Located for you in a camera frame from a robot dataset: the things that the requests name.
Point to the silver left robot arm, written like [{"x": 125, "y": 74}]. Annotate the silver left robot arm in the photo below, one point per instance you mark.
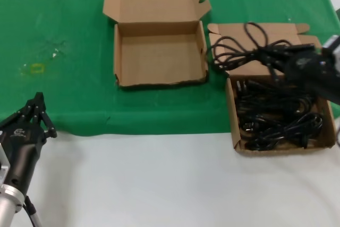
[{"x": 8, "y": 203}]

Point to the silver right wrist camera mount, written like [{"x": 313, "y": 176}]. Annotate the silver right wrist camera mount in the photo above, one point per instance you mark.
[{"x": 333, "y": 51}]

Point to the yellow rubber band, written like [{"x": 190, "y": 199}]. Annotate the yellow rubber band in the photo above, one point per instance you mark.
[{"x": 33, "y": 70}]

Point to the green tablecloth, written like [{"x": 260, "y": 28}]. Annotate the green tablecloth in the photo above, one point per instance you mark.
[{"x": 66, "y": 11}]

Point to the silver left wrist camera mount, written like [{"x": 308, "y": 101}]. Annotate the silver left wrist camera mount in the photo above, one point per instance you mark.
[{"x": 2, "y": 168}]

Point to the shallow open cardboard box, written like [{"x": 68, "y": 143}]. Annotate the shallow open cardboard box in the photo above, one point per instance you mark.
[{"x": 159, "y": 57}]

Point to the dark green object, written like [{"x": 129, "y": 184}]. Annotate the dark green object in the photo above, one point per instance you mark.
[{"x": 338, "y": 15}]

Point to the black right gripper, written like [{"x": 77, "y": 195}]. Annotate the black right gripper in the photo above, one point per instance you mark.
[{"x": 310, "y": 75}]

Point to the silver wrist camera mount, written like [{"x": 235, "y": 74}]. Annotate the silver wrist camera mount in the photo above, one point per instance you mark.
[
  {"x": 2, "y": 168},
  {"x": 333, "y": 51}
]

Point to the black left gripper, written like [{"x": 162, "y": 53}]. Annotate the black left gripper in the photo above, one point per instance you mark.
[{"x": 22, "y": 147}]

